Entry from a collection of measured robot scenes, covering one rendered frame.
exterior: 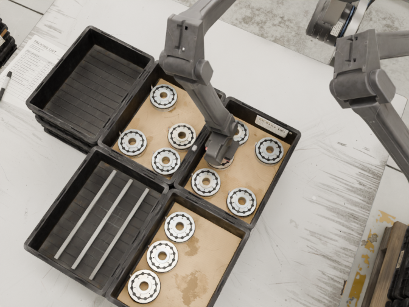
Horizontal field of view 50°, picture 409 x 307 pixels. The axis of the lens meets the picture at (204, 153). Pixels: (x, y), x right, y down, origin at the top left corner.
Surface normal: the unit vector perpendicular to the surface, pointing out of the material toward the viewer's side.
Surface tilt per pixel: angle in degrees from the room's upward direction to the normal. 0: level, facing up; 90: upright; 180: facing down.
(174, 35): 51
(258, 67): 0
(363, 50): 55
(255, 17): 0
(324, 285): 0
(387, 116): 41
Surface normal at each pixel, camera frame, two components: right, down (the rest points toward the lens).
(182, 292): 0.05, -0.37
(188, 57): -0.44, 0.33
